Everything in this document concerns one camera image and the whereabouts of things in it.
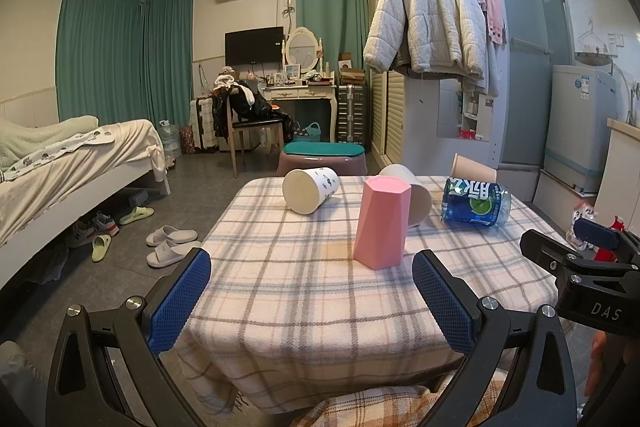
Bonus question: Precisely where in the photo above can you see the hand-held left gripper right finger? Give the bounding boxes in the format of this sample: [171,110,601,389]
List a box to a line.
[411,249,591,427]

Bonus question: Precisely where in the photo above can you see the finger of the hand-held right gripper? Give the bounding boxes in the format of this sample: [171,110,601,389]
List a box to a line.
[573,217,640,259]
[519,229,640,282]

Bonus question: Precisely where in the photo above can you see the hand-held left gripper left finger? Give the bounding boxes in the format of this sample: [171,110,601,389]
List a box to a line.
[47,247,213,427]

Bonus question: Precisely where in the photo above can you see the pink faceted cup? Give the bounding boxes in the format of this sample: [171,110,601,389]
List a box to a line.
[353,175,413,269]

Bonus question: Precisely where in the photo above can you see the cream plain cup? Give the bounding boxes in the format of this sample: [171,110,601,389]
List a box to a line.
[379,164,432,228]

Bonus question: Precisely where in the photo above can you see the beige paper cup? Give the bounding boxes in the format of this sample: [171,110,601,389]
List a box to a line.
[451,153,497,182]

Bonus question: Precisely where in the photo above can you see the white printed cup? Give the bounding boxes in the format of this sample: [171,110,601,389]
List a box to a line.
[282,167,342,215]

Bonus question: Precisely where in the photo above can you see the person's right hand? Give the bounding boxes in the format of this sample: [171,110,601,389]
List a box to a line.
[584,329,612,400]

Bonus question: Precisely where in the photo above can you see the white snack packet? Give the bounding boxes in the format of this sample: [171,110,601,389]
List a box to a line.
[566,201,599,249]

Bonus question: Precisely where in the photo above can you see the white slipper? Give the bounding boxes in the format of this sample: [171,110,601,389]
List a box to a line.
[146,226,199,248]
[146,240,203,269]

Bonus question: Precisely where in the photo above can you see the white storage box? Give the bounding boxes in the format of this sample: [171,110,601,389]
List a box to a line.
[532,167,601,222]

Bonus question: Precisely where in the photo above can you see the blue drink bottle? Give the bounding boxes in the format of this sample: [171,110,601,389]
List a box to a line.
[441,177,512,227]

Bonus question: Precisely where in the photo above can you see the green slipper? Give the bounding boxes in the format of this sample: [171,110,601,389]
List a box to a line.
[119,206,155,226]
[92,234,112,263]

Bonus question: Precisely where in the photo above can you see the white washing machine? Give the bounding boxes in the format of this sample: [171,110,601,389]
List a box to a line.
[544,64,632,195]

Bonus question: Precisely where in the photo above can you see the grey sneaker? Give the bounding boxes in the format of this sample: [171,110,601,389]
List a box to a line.
[67,222,97,249]
[94,213,120,238]

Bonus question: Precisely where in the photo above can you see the plaid tablecloth table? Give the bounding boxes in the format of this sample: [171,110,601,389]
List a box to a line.
[172,175,573,415]

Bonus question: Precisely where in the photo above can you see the plaid blanket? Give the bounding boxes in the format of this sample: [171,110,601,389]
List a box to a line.
[302,379,508,427]

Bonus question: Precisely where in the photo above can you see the large water jug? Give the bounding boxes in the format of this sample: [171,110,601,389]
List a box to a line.
[159,119,182,160]

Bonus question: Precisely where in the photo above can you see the bed with beige sheet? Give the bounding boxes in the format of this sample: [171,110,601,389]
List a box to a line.
[0,117,172,280]

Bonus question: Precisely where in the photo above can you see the white suitcase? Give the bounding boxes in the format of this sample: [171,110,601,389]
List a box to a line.
[190,97,219,152]

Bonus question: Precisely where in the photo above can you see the grey cloth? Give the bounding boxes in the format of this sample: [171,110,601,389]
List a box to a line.
[0,339,51,427]

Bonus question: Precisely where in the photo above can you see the grey hanging garment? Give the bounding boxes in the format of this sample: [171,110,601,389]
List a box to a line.
[460,34,501,98]

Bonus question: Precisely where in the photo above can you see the frosted glass door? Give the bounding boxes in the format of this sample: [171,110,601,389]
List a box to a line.
[487,0,575,170]

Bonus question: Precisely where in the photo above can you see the stool with green cushion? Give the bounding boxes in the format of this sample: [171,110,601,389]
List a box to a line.
[278,141,368,178]

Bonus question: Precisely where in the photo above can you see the wooden chair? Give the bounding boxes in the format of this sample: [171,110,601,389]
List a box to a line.
[227,87,287,180]

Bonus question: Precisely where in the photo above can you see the louvred wardrobe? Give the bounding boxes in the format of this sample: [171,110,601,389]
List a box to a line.
[364,0,471,160]

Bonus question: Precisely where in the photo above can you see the silver suitcase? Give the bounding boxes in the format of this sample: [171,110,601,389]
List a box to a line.
[336,84,370,145]

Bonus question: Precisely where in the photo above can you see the black clothes pile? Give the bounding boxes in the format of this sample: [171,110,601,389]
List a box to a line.
[212,79,297,144]

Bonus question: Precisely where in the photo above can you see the pale green quilt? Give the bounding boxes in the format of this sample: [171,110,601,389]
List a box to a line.
[0,115,100,170]

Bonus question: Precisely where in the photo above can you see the cream dressing table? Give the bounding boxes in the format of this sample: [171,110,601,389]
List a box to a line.
[262,82,338,155]

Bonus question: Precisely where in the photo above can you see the pink towel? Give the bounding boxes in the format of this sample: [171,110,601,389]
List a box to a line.
[465,0,506,45]

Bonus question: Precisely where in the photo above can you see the cardboard boxes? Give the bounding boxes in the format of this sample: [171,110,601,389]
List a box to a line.
[337,53,367,86]

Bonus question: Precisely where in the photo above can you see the wide green curtain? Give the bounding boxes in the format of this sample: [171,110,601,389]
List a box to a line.
[55,0,195,128]

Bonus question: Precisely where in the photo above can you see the black television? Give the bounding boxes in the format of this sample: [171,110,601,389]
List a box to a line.
[224,27,285,65]

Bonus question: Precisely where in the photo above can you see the white puffer jacket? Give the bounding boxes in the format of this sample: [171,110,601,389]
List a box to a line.
[363,0,488,80]

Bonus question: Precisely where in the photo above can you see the oval vanity mirror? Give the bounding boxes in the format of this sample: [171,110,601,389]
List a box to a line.
[285,27,324,72]

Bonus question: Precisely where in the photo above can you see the narrow green curtain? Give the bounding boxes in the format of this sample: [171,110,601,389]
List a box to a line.
[295,0,370,74]

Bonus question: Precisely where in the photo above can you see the wire clothes hanger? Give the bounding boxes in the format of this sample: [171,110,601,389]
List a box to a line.
[577,19,610,54]

